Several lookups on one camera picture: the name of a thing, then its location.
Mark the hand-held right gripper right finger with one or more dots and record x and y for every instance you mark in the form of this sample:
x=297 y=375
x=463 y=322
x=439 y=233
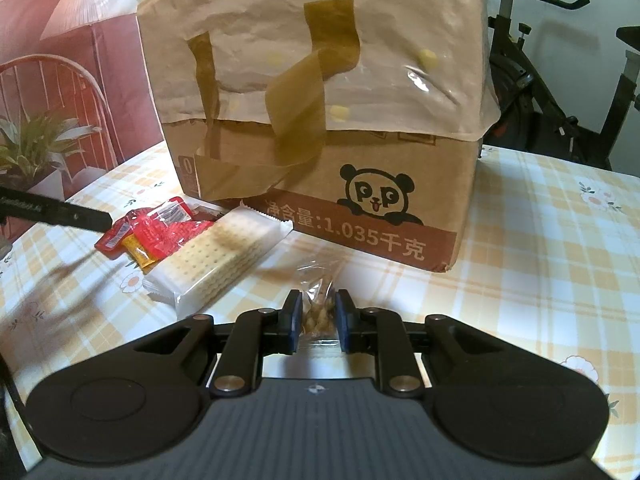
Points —
x=341 y=325

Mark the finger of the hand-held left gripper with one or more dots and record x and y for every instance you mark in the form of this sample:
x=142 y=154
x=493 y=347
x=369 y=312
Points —
x=80 y=216

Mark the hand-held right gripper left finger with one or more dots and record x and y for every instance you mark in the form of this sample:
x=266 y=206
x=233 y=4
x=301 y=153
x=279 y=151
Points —
x=295 y=327

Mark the clear bag of nuts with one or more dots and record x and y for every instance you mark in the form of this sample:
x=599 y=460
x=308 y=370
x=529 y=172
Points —
x=317 y=317

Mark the red snack packet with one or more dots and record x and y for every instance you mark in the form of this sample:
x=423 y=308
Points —
x=112 y=237

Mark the red printed cake packet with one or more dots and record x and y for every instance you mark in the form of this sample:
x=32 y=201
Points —
x=165 y=237

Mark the white cracker packet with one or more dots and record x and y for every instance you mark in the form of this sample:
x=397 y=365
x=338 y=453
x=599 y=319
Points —
x=215 y=260

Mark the checkered floral tablecloth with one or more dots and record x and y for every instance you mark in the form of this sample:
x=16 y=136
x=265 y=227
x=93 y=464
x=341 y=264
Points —
x=525 y=235

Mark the paper covered cardboard box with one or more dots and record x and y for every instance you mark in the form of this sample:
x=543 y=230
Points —
x=350 y=85

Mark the black exercise bike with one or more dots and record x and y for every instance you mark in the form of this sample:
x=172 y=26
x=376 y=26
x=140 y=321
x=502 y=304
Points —
x=520 y=90

